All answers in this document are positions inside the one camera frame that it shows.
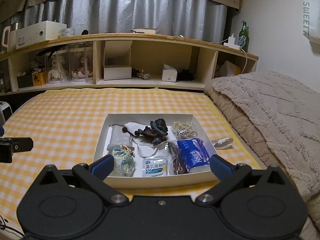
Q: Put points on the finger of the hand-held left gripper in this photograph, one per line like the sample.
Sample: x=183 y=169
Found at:
x=1 y=131
x=17 y=144

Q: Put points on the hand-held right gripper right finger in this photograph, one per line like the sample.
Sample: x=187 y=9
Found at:
x=220 y=166

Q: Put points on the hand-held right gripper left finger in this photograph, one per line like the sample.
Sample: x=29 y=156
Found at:
x=102 y=166

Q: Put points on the green brocade pouch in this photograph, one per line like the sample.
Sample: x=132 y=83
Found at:
x=122 y=163

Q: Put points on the blue tissue pack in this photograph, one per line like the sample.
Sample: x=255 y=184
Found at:
x=192 y=155

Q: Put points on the plastic-wrapped dark accessory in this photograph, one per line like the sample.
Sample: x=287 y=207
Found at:
x=176 y=161

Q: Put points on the white cardboard box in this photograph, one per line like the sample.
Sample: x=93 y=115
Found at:
x=150 y=181

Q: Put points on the white face mask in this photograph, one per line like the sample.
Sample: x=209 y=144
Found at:
x=136 y=128

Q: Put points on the white medicine sachet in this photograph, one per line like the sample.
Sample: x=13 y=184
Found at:
x=155 y=167

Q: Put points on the dark crocheted pouch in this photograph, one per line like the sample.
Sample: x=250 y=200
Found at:
x=155 y=130

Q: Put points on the white space heater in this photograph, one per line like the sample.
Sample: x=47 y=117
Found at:
x=5 y=111

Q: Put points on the empty clear plastic wrapper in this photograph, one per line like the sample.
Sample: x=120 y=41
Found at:
x=222 y=143

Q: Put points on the grey folded cloth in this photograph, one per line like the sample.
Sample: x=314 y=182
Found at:
x=118 y=136

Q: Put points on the yellow checked bed sheet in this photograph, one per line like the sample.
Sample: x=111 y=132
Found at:
x=62 y=120

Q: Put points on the bag of rubber bands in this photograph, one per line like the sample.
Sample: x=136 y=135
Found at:
x=185 y=129

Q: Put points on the dark small box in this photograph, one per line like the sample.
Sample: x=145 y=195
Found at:
x=24 y=81

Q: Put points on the yellow printed box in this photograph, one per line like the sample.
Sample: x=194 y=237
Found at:
x=39 y=78

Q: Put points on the beige fleece blanket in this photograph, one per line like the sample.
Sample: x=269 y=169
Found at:
x=270 y=115

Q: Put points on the doll in clear case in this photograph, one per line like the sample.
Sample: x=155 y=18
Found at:
x=57 y=67

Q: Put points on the white kettle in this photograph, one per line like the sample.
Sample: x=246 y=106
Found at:
x=8 y=40

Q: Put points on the white storage box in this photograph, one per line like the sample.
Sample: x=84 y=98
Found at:
x=117 y=73

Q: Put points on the black fluffy item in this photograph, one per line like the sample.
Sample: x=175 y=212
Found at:
x=186 y=75

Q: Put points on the white plastic bag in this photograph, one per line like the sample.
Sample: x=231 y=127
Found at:
x=230 y=68

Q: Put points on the pink doll display case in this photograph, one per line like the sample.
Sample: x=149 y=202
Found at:
x=81 y=66

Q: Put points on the long white box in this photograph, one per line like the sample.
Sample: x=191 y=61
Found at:
x=40 y=33

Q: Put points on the small white box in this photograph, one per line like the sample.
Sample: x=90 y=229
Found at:
x=169 y=73

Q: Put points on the small tin can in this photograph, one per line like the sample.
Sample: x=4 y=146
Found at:
x=67 y=33

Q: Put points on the white power strip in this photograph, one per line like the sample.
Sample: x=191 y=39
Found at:
x=233 y=46

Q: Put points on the wooden headboard shelf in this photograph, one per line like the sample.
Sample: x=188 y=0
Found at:
x=160 y=55

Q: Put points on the white charger plug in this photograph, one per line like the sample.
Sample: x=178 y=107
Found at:
x=231 y=40

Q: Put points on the green glass bottle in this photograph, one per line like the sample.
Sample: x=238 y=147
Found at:
x=244 y=38

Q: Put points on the flat round container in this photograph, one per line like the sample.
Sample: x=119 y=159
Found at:
x=144 y=30

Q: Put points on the silver curtain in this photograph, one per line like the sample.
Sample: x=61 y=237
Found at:
x=150 y=12

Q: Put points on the wall poster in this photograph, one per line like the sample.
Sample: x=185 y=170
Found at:
x=311 y=10

